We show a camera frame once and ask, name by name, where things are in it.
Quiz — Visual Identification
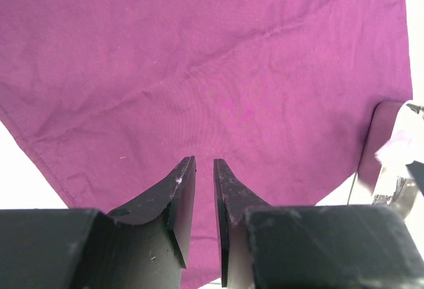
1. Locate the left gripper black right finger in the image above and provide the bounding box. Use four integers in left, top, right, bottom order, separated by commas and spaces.
213, 159, 423, 288

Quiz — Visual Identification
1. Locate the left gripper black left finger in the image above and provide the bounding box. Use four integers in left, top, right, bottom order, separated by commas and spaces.
1, 156, 196, 288

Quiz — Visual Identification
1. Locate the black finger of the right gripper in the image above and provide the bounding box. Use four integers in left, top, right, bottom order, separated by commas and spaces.
406, 161, 424, 193

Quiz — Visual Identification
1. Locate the gauze pad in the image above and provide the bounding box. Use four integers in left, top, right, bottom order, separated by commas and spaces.
374, 130, 423, 169

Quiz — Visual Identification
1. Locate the steel tray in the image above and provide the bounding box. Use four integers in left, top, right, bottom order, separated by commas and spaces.
356, 101, 424, 219

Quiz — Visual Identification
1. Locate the purple cloth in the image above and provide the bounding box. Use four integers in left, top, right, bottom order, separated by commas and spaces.
1, 0, 412, 288

